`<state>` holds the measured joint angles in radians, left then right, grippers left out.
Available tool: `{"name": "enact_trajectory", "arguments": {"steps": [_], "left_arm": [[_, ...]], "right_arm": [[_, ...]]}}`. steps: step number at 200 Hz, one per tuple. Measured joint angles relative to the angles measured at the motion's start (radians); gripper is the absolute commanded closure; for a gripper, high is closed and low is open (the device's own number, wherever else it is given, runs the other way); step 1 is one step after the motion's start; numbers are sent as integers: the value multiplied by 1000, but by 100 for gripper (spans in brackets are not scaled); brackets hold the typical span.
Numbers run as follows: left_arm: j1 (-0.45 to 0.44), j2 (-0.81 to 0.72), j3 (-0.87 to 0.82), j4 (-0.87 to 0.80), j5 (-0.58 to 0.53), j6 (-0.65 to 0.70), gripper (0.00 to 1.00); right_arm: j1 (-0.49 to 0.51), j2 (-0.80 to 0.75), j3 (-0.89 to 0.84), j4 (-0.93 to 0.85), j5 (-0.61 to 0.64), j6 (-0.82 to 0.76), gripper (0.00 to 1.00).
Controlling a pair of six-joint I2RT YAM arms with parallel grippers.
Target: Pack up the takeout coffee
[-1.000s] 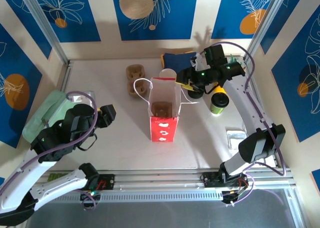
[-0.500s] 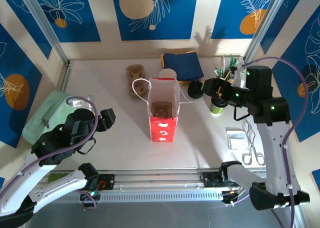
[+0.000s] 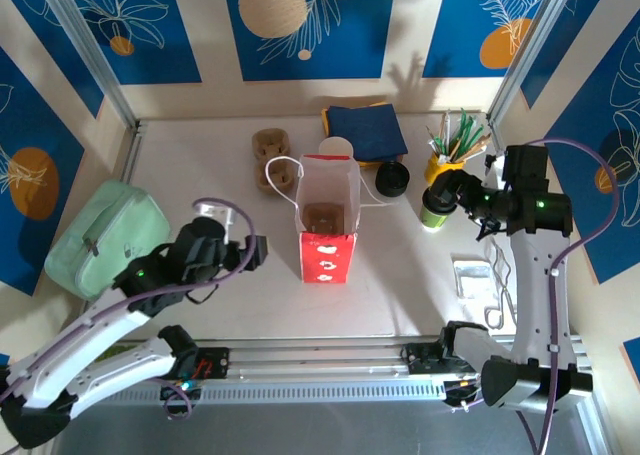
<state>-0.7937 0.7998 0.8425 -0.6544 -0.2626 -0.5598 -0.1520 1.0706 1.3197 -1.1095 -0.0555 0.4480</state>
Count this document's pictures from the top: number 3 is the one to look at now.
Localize yellow stirrer holder cup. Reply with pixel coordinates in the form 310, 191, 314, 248
424, 150, 466, 184

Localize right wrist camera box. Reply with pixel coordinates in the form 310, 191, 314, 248
482, 150, 508, 189

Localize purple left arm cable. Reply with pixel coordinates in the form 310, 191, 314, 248
0, 198, 259, 449

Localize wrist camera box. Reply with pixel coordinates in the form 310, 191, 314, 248
482, 150, 508, 189
193, 199, 236, 244

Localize thin wooden stirrer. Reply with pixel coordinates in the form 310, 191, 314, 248
424, 126, 444, 157

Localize green circuit board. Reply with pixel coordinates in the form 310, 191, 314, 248
97, 343, 129, 364

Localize dark blue napkins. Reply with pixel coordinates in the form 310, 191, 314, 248
321, 107, 406, 172

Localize white inside paper cup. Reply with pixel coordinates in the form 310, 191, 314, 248
318, 136, 355, 157

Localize blue paper napkin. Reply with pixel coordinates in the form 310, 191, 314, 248
327, 103, 409, 157

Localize slotted grey cable duct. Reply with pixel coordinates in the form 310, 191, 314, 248
74, 380, 589, 407

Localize beige wooden stirrer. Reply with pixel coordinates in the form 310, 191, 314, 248
462, 132, 494, 162

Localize grey metal panel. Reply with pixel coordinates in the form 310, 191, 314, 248
29, 399, 614, 455

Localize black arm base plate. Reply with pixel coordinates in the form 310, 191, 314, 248
403, 343, 484, 376
169, 347, 231, 381

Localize green paper cup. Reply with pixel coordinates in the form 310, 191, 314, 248
418, 184, 459, 234

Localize stacked blue paper napkins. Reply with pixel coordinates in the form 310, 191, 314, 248
327, 105, 410, 159

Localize red white paper bag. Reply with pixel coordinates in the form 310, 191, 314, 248
264, 153, 396, 286

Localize mint green zip pouch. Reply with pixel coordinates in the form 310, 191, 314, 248
43, 179, 172, 301

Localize brown pulp cup carriers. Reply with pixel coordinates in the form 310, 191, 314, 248
251, 127, 294, 195

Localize black plastic cup lid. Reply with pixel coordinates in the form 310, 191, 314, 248
422, 184, 459, 215

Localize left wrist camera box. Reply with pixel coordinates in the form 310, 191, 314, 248
193, 199, 236, 244

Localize black controller board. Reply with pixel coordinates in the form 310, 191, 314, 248
159, 378, 204, 421
443, 377, 486, 415

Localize aluminium cross rail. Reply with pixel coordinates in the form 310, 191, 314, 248
42, 333, 596, 389

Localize aluminium upright post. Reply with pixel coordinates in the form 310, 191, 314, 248
37, 0, 140, 131
487, 0, 586, 126

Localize stacked black cup lids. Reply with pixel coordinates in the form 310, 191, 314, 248
375, 160, 411, 198

